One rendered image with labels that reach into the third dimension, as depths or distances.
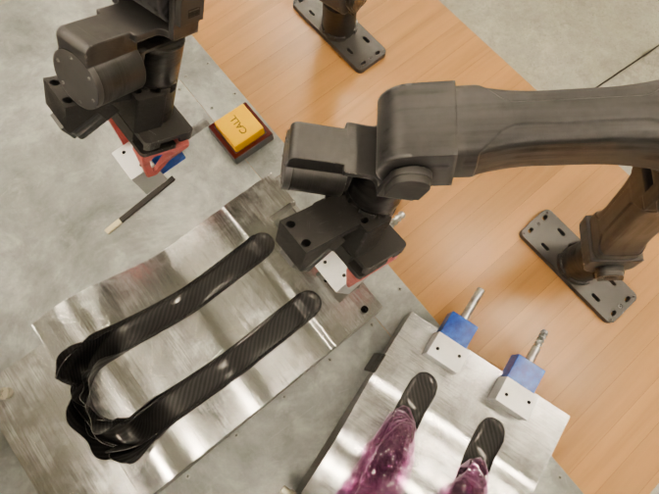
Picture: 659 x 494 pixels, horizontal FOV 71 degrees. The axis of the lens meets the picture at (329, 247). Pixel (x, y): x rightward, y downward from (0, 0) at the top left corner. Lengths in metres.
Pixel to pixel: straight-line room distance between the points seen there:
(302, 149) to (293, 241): 0.09
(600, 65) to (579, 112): 1.84
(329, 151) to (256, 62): 0.53
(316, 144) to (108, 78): 0.20
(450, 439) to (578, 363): 0.25
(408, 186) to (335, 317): 0.31
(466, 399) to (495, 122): 0.43
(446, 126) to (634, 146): 0.14
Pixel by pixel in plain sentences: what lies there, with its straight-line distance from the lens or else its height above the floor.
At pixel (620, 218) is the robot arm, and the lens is 0.61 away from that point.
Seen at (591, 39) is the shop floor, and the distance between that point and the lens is 2.30.
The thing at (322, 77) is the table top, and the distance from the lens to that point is 0.91.
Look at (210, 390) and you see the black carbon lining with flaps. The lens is 0.65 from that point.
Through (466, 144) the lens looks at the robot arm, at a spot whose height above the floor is 1.22.
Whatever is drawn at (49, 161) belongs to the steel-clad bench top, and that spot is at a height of 0.80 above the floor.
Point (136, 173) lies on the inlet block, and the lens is 0.67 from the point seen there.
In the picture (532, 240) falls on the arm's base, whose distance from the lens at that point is 0.83.
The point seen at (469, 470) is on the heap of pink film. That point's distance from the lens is 0.69.
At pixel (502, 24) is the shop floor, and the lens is 2.19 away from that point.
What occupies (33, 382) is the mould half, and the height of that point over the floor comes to 0.86.
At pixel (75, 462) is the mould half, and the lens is 0.75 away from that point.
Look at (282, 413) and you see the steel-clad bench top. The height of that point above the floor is 0.80.
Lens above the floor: 1.53
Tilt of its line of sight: 74 degrees down
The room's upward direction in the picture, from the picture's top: 6 degrees clockwise
